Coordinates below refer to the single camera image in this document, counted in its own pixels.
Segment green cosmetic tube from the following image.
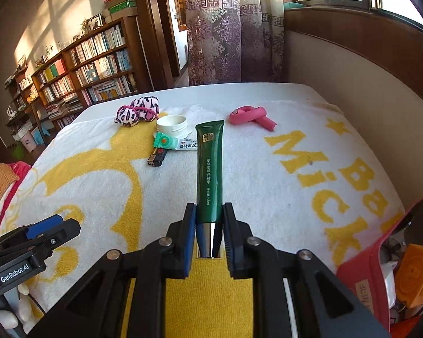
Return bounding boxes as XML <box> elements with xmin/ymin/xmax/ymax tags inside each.
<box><xmin>195</xmin><ymin>120</ymin><xmax>224</xmax><ymax>259</ymax></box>

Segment white gloved left hand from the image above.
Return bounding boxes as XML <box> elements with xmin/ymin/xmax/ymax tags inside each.
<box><xmin>0</xmin><ymin>283</ymin><xmax>38</xmax><ymax>337</ymax></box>

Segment red storage box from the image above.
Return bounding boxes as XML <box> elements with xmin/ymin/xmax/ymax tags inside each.
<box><xmin>337</xmin><ymin>199</ymin><xmax>423</xmax><ymax>337</ymax></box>

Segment white small bottle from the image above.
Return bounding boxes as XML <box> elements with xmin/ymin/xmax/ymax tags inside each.
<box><xmin>380</xmin><ymin>261</ymin><xmax>397</xmax><ymax>308</ymax></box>

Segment orange embossed block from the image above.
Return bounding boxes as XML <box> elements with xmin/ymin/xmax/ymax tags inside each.
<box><xmin>394</xmin><ymin>244</ymin><xmax>423</xmax><ymax>308</ymax></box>

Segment white yellow towel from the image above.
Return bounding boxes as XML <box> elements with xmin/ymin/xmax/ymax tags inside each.
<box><xmin>0</xmin><ymin>101</ymin><xmax>404</xmax><ymax>337</ymax></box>

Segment black lighter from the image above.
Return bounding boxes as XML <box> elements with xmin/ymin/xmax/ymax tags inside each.
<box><xmin>147</xmin><ymin>147</ymin><xmax>168</xmax><ymax>167</ymax></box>

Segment green white small tube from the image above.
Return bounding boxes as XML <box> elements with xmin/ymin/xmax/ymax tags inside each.
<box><xmin>153</xmin><ymin>132</ymin><xmax>198</xmax><ymax>150</ymax></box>

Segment wooden bookshelf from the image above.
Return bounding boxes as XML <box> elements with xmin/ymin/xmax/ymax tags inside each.
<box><xmin>5</xmin><ymin>16</ymin><xmax>153</xmax><ymax>131</ymax></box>

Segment wooden headboard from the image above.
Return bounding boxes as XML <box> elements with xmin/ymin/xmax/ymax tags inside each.
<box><xmin>283</xmin><ymin>5</ymin><xmax>423</xmax><ymax>114</ymax></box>

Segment stacked boxes on shelf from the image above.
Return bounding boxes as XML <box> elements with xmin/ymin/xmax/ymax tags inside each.
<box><xmin>102</xmin><ymin>0</ymin><xmax>138</xmax><ymax>23</ymax></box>

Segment purple patterned curtain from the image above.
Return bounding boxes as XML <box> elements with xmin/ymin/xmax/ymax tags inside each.
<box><xmin>186</xmin><ymin>0</ymin><xmax>284</xmax><ymax>86</ymax></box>

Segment pink leopard plush hair tie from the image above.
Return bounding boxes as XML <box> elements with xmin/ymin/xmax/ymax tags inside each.
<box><xmin>113</xmin><ymin>95</ymin><xmax>161</xmax><ymax>128</ymax></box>

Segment wooden door frame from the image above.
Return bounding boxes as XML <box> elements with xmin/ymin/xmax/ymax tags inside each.
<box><xmin>136</xmin><ymin>0</ymin><xmax>182</xmax><ymax>90</ymax></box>

